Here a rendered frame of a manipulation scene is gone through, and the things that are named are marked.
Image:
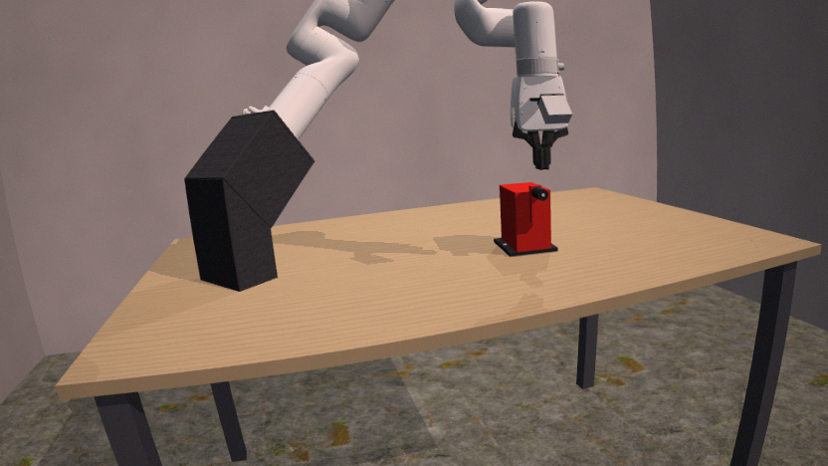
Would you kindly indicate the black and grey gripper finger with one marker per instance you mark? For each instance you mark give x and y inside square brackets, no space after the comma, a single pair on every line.
[532,138]
[548,139]

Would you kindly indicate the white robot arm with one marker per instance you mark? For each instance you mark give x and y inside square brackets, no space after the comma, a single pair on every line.
[530,26]

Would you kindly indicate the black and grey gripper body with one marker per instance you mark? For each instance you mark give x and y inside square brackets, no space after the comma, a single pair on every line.
[528,115]

